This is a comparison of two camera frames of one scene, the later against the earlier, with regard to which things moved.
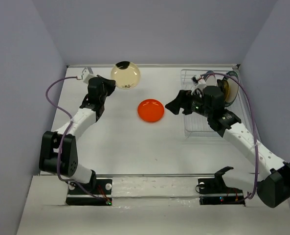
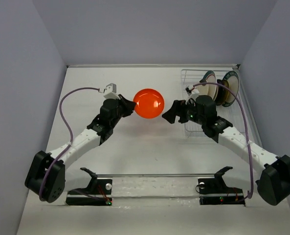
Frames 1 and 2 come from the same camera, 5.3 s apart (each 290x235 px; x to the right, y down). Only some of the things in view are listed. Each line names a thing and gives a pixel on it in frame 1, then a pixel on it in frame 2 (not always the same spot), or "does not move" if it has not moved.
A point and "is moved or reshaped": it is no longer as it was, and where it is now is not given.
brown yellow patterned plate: x=226 y=88 does not move
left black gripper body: x=108 y=89 → x=120 y=114
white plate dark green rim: x=234 y=88 does not move
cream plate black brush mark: x=126 y=74 is moved or reshaped
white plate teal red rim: x=211 y=80 does not move
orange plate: x=150 y=110 is moved or reshaped
